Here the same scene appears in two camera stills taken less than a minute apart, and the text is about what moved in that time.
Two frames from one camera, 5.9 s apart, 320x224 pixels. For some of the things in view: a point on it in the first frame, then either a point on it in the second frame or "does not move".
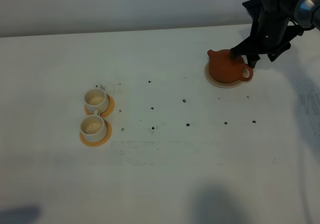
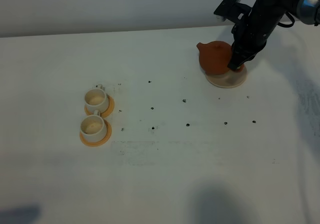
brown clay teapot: x=223 y=67 to x=215 y=57
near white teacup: x=92 y=128 does not move
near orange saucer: x=91 y=143 does not move
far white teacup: x=96 y=99 does not move
